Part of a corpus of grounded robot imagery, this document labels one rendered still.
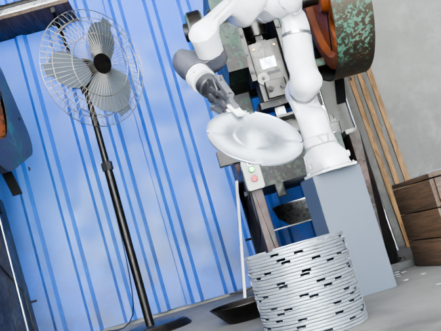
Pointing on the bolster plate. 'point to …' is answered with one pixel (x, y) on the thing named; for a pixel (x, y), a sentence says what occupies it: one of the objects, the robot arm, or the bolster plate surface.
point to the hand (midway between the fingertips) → (235, 111)
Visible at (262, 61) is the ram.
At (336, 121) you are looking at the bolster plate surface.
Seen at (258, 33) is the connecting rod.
